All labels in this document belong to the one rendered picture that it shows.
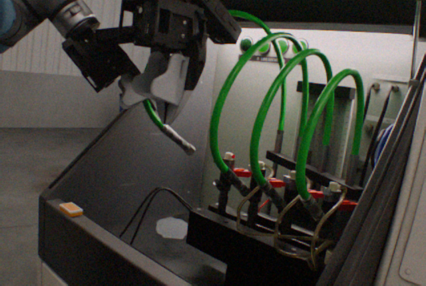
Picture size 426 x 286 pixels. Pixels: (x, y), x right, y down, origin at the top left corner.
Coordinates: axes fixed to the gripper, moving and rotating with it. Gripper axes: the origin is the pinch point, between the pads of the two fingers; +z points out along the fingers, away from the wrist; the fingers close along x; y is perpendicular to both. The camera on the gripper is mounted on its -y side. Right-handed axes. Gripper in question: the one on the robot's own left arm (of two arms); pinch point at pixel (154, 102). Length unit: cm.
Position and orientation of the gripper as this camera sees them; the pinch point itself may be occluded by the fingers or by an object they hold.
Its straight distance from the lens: 75.1
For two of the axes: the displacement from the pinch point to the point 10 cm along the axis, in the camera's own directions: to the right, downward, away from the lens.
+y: -7.1, 6.4, -3.0
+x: 3.5, -0.6, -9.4
